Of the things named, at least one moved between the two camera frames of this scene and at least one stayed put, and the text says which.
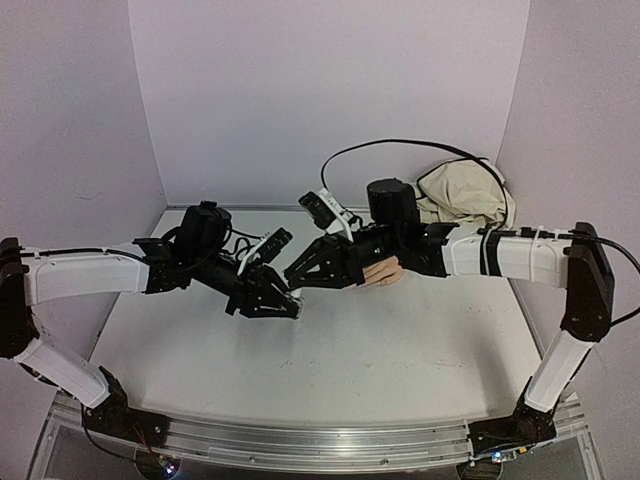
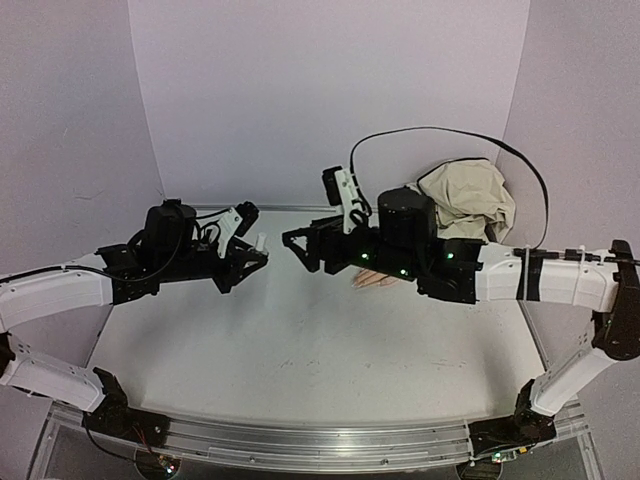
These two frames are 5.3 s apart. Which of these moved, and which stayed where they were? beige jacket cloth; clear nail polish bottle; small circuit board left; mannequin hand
Moved: clear nail polish bottle
Stayed: small circuit board left; mannequin hand; beige jacket cloth
